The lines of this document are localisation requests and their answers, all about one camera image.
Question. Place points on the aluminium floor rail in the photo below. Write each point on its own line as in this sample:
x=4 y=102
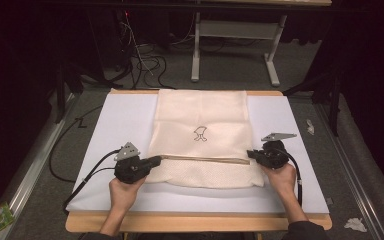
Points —
x=346 y=173
x=33 y=170

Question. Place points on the small white paper scrap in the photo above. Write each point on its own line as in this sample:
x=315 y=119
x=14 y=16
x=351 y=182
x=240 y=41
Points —
x=310 y=127

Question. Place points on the crumpled white tissue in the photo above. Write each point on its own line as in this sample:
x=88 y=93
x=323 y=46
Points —
x=355 y=224

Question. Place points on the black metal stand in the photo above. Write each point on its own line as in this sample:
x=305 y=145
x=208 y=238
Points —
x=334 y=106
x=61 y=90

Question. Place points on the person's right hand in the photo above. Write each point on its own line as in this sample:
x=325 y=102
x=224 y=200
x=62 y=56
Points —
x=284 y=180

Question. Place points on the person's left hand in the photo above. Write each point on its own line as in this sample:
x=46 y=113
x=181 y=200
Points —
x=123 y=195

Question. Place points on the white desk frame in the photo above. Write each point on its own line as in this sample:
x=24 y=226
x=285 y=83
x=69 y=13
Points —
x=236 y=29

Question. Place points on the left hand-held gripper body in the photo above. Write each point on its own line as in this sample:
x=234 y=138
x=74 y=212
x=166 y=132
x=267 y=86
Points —
x=131 y=168

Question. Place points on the white table mat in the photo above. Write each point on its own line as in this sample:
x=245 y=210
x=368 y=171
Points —
x=123 y=116

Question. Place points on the wooden table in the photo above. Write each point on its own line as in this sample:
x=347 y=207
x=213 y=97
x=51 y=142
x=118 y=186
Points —
x=196 y=224

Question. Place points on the cream mesh laundry bag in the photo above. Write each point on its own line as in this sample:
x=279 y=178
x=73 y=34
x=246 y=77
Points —
x=201 y=110

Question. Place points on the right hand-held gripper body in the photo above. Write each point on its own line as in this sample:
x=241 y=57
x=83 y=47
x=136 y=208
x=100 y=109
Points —
x=275 y=156

